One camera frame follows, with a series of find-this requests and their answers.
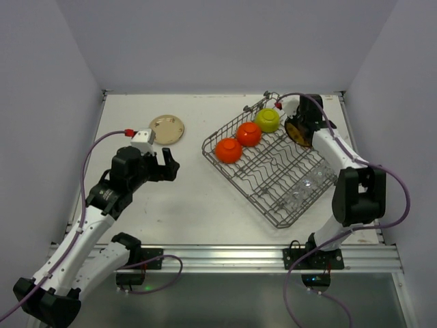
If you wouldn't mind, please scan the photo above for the yellow patterned plate dark rim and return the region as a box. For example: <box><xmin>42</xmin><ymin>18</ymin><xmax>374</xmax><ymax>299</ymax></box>
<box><xmin>284</xmin><ymin>118</ymin><xmax>311</xmax><ymax>148</ymax></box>

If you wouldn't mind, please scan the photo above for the beige plate with black characters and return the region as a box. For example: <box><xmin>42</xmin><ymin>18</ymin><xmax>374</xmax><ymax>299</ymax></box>
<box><xmin>149</xmin><ymin>115</ymin><xmax>185</xmax><ymax>146</ymax></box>

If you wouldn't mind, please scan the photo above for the orange bowl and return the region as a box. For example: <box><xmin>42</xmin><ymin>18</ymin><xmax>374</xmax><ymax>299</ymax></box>
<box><xmin>214</xmin><ymin>138</ymin><xmax>242</xmax><ymax>164</ymax></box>
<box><xmin>236</xmin><ymin>122</ymin><xmax>262</xmax><ymax>147</ymax></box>

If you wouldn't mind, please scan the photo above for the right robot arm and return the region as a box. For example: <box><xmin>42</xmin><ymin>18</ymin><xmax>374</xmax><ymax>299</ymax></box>
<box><xmin>292</xmin><ymin>95</ymin><xmax>386</xmax><ymax>269</ymax></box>

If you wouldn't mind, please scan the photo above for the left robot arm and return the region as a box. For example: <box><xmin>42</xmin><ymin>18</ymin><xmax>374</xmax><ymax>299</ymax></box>
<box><xmin>13</xmin><ymin>146</ymin><xmax>180</xmax><ymax>327</ymax></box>

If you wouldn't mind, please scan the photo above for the lime green bowl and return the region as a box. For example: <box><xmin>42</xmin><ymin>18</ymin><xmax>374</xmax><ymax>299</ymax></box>
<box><xmin>254</xmin><ymin>108</ymin><xmax>280</xmax><ymax>133</ymax></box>

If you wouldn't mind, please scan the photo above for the clear glass middle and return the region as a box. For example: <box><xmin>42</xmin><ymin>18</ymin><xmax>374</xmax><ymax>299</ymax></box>
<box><xmin>296</xmin><ymin>177</ymin><xmax>317</xmax><ymax>199</ymax></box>

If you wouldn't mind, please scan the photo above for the clear glass left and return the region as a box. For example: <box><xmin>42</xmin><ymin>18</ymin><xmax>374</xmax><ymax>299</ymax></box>
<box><xmin>284</xmin><ymin>191</ymin><xmax>303</xmax><ymax>212</ymax></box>

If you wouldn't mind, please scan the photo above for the left controller box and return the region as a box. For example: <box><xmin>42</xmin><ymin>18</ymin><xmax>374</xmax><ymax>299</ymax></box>
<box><xmin>115</xmin><ymin>273</ymin><xmax>145</xmax><ymax>288</ymax></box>

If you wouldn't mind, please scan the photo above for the controller box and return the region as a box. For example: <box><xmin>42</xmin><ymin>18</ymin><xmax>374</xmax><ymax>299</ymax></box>
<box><xmin>301</xmin><ymin>273</ymin><xmax>331</xmax><ymax>288</ymax></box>
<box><xmin>115</xmin><ymin>273</ymin><xmax>145</xmax><ymax>288</ymax></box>

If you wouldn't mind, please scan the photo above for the right controller box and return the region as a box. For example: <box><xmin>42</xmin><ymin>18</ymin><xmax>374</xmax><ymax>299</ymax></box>
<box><xmin>301</xmin><ymin>273</ymin><xmax>331</xmax><ymax>288</ymax></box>

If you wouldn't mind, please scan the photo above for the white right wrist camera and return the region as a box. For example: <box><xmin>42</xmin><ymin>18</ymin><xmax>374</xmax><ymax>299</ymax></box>
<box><xmin>282</xmin><ymin>98</ymin><xmax>300</xmax><ymax>118</ymax></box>

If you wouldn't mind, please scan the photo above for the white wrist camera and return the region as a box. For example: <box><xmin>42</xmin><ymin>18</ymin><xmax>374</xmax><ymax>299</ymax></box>
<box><xmin>282</xmin><ymin>98</ymin><xmax>300</xmax><ymax>118</ymax></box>
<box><xmin>130</xmin><ymin>128</ymin><xmax>156</xmax><ymax>154</ymax></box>

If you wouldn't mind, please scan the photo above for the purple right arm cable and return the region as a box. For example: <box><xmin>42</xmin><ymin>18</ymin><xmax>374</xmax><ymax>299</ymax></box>
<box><xmin>274</xmin><ymin>92</ymin><xmax>412</xmax><ymax>328</ymax></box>

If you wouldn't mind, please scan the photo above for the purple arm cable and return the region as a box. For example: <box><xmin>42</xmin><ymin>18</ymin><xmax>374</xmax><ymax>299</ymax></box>
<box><xmin>0</xmin><ymin>128</ymin><xmax>184</xmax><ymax>318</ymax></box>
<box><xmin>274</xmin><ymin>92</ymin><xmax>412</xmax><ymax>328</ymax></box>

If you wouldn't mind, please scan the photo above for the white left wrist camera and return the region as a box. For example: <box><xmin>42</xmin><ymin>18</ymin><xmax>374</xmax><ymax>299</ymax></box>
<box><xmin>130</xmin><ymin>128</ymin><xmax>156</xmax><ymax>154</ymax></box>

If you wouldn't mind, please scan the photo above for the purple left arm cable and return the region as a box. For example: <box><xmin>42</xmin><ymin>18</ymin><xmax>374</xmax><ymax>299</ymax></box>
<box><xmin>0</xmin><ymin>128</ymin><xmax>184</xmax><ymax>318</ymax></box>

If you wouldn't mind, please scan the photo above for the grey wire dish rack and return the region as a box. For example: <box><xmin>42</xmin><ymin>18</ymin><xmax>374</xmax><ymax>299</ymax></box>
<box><xmin>201</xmin><ymin>92</ymin><xmax>337</xmax><ymax>229</ymax></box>

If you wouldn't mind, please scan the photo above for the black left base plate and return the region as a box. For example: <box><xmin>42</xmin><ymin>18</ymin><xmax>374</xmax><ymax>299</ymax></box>
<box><xmin>140</xmin><ymin>248</ymin><xmax>164</xmax><ymax>271</ymax></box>

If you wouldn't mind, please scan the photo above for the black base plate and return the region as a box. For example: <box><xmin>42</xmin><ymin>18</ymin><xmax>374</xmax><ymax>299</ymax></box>
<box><xmin>282</xmin><ymin>248</ymin><xmax>345</xmax><ymax>271</ymax></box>
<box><xmin>140</xmin><ymin>248</ymin><xmax>164</xmax><ymax>271</ymax></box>

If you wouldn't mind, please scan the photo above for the aluminium mounting rail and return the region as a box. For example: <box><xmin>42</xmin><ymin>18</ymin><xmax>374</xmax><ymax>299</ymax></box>
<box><xmin>47</xmin><ymin>244</ymin><xmax>404</xmax><ymax>274</ymax></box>

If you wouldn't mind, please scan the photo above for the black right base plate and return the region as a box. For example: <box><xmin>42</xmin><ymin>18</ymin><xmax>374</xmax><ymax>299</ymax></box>
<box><xmin>282</xmin><ymin>248</ymin><xmax>345</xmax><ymax>271</ymax></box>

